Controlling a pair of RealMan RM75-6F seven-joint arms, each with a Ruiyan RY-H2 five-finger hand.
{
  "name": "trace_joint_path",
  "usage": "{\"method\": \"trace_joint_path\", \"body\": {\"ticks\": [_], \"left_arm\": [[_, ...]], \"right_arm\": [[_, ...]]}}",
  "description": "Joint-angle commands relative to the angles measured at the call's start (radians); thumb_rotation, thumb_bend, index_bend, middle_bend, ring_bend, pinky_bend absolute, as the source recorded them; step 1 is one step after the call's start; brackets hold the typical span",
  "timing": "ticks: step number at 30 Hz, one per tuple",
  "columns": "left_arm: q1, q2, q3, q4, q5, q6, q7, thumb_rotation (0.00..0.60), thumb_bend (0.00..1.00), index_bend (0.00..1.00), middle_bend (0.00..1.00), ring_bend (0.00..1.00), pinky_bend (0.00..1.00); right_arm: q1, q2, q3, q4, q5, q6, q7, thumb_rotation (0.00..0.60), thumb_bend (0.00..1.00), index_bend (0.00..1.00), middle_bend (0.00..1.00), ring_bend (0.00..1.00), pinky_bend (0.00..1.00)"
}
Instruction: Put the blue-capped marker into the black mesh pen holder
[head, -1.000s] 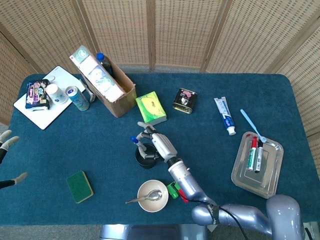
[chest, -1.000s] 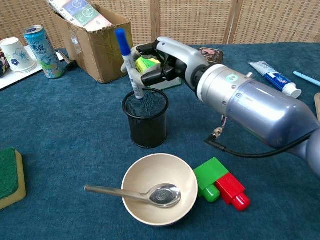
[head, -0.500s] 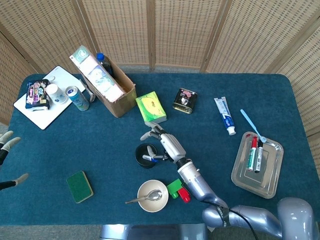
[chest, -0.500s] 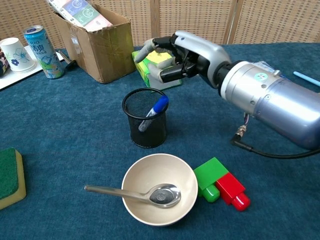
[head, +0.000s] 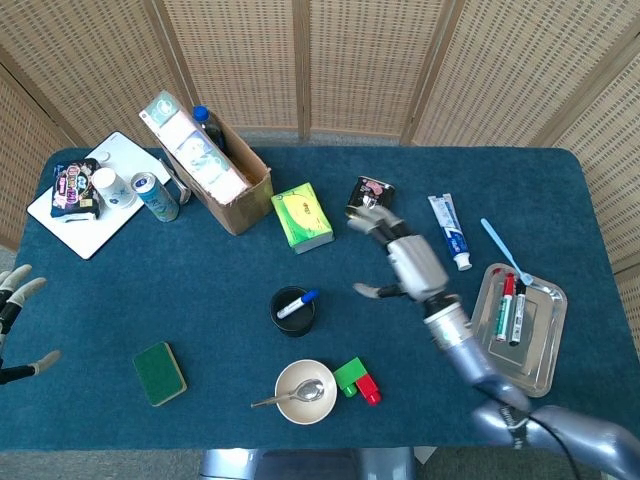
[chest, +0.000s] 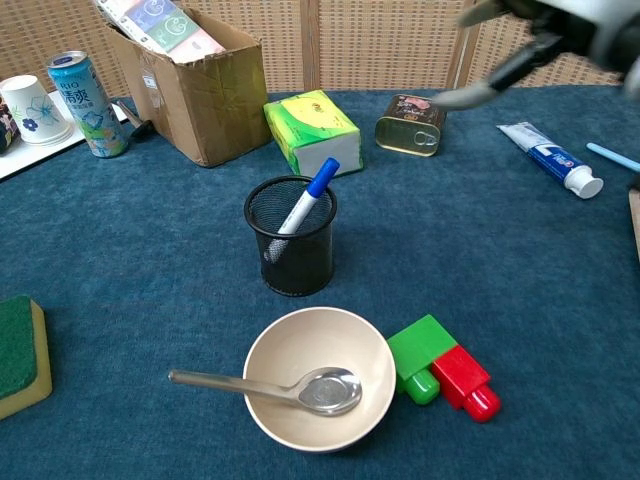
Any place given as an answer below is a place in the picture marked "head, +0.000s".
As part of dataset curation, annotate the black snack bag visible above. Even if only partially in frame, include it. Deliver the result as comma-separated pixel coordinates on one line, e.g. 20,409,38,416
49,158,103,220

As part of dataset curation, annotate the white blue toothpaste tube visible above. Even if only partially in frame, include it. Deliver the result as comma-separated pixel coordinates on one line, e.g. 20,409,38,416
427,193,474,272

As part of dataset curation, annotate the black luncheon meat can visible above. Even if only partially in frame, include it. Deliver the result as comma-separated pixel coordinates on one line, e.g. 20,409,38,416
345,175,397,221

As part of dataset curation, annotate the metal spoon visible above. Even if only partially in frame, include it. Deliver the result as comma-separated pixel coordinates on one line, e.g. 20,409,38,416
250,378,326,410

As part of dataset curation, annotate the brown cardboard box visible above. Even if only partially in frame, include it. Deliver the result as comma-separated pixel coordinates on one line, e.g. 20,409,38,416
159,117,275,237

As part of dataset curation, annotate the black cup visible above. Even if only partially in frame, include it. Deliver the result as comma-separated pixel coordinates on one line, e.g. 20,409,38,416
270,285,317,338

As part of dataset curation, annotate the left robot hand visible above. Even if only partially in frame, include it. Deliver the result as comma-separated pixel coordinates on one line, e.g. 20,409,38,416
0,263,62,386

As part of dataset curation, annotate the red toy block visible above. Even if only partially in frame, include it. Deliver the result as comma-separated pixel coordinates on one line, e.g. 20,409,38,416
355,373,383,406

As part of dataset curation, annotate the light blue beverage can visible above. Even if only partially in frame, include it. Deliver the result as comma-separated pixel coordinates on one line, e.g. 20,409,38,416
130,171,180,223

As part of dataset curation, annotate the white paper cup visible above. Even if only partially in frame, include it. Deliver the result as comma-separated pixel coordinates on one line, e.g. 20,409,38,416
91,167,138,210

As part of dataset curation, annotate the green tissue pack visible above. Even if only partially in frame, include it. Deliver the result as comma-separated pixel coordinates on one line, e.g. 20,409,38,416
270,182,336,255

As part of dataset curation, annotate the blue table cloth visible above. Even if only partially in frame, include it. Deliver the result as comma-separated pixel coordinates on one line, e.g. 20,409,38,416
0,145,640,454

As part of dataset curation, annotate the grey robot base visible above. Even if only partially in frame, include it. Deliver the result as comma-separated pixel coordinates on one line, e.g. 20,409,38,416
199,447,416,480

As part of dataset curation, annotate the light blue toothbrush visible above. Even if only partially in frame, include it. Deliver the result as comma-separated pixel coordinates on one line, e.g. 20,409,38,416
480,217,535,287

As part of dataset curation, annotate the blue-capped cola bottle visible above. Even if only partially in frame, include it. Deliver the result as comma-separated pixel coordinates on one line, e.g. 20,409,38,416
192,104,229,154

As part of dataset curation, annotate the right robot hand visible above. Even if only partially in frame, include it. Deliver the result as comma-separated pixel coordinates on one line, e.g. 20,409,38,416
346,203,450,304

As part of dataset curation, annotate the wicker folding screen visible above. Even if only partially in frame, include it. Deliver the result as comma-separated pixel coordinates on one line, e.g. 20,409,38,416
0,0,640,361

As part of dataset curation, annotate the white board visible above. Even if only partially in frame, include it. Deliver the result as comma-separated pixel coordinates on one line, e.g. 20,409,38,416
26,131,171,261

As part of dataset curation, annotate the beige bowl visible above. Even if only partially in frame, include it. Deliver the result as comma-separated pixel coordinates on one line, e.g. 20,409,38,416
274,358,338,426

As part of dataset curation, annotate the red marker pen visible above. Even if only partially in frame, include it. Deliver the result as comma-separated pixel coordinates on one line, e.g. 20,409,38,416
494,272,516,343

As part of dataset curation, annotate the green toy block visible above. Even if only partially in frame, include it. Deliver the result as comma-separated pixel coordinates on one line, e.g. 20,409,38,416
333,356,369,399

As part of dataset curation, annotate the black marker pen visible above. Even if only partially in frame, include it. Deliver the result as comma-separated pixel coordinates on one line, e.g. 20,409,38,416
508,279,527,346

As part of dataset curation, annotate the blue marker pen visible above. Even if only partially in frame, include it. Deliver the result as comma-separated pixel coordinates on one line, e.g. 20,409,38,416
276,289,320,321

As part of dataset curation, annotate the green scouring sponge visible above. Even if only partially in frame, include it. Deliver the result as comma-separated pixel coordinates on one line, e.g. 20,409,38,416
132,343,189,408

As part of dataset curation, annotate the stainless steel tray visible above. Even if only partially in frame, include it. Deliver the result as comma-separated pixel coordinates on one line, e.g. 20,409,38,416
469,263,569,399

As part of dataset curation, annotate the pastel tissue multipack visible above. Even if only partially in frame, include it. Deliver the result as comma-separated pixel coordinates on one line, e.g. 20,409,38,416
139,90,251,205

